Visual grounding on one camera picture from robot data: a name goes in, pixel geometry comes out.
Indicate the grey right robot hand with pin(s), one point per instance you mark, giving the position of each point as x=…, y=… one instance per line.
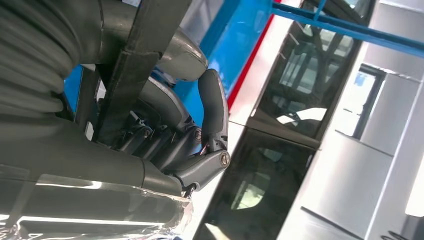
x=82, y=159

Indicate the blue metal shelf rack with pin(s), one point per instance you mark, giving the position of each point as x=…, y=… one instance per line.
x=238, y=43

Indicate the white car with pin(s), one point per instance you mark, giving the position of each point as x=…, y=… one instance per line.
x=291, y=82

